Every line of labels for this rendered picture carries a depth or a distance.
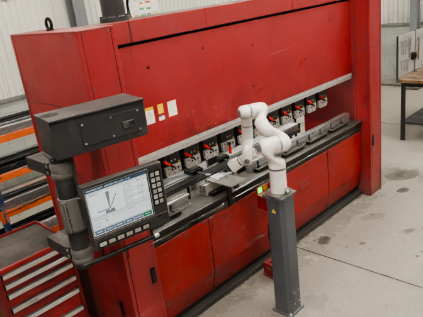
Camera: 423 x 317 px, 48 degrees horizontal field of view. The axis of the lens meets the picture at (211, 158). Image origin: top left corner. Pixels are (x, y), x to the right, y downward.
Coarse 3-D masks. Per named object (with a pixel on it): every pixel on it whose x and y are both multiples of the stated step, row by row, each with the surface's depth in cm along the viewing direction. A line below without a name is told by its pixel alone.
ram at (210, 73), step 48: (144, 48) 315; (192, 48) 345; (240, 48) 381; (288, 48) 425; (336, 48) 481; (144, 96) 321; (192, 96) 352; (240, 96) 390; (288, 96) 436; (144, 144) 328; (192, 144) 360
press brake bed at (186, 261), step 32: (320, 160) 472; (352, 160) 520; (320, 192) 482; (352, 192) 545; (192, 224) 358; (224, 224) 384; (256, 224) 414; (320, 224) 494; (160, 256) 340; (192, 256) 363; (224, 256) 390; (256, 256) 429; (192, 288) 370; (224, 288) 402
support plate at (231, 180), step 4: (228, 176) 382; (232, 176) 381; (236, 176) 380; (208, 180) 380; (212, 180) 379; (216, 180) 378; (220, 180) 377; (224, 180) 376; (228, 180) 375; (232, 180) 374; (236, 180) 373; (240, 180) 372; (244, 180) 372; (220, 184) 371; (224, 184) 368; (228, 184) 367; (232, 184) 366; (236, 184) 366
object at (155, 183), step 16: (112, 176) 241; (160, 176) 256; (80, 192) 234; (160, 192) 258; (80, 208) 245; (160, 208) 261; (128, 224) 251; (144, 224) 257; (160, 224) 263; (96, 240) 242; (112, 240) 247
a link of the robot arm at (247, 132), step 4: (244, 128) 372; (248, 128) 371; (252, 128) 375; (244, 132) 373; (248, 132) 373; (252, 132) 375; (244, 136) 375; (248, 136) 374; (252, 136) 376; (244, 140) 376; (248, 140) 375; (252, 140) 376; (244, 144) 374; (248, 144) 374; (244, 148) 373; (248, 148) 373; (244, 152) 373; (248, 152) 372; (244, 156) 374; (248, 156) 373; (244, 160) 375; (248, 160) 374; (248, 164) 376
